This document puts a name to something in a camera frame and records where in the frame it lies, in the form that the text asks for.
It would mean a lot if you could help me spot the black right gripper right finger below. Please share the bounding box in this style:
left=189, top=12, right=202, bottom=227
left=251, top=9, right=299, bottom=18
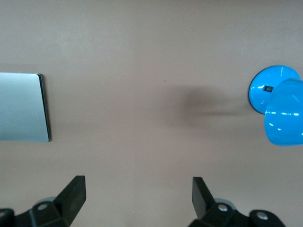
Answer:
left=189, top=176, right=251, bottom=227

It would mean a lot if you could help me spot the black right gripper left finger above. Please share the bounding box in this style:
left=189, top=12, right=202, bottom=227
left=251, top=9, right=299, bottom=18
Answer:
left=14, top=175, right=86, bottom=227

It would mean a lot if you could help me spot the grey laptop with black keyboard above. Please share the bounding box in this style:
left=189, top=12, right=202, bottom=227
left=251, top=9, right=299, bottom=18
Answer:
left=0, top=72, right=52, bottom=143

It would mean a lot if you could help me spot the blue desk lamp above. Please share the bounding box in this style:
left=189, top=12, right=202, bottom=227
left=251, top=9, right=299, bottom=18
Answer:
left=248, top=65, right=303, bottom=146

